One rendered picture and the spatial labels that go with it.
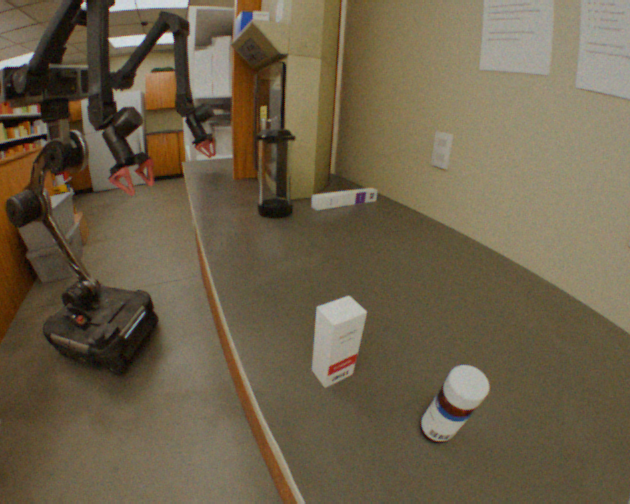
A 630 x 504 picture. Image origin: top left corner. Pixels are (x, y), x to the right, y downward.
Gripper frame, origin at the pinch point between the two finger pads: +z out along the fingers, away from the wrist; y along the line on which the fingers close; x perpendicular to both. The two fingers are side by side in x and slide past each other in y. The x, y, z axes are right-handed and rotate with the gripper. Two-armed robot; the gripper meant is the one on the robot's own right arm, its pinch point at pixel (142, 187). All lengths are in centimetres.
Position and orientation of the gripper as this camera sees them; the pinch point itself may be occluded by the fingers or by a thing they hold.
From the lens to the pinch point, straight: 85.0
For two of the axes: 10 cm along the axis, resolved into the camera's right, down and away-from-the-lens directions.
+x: -9.0, 3.6, 2.3
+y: 0.5, -4.6, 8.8
